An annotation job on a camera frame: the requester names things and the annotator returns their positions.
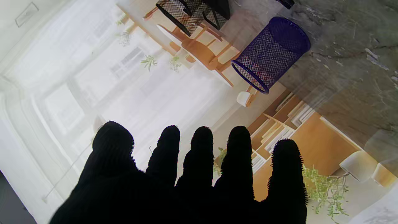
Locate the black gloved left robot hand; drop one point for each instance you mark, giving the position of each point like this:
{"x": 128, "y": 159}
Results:
{"x": 192, "y": 199}

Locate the blue mesh pen cup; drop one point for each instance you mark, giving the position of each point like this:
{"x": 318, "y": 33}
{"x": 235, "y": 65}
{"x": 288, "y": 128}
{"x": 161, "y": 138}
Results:
{"x": 267, "y": 56}

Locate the printed room backdrop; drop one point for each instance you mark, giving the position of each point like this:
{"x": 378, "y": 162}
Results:
{"x": 93, "y": 77}

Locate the black mesh desk organizer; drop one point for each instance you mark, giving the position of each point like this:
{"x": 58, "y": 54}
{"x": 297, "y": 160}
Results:
{"x": 177, "y": 12}

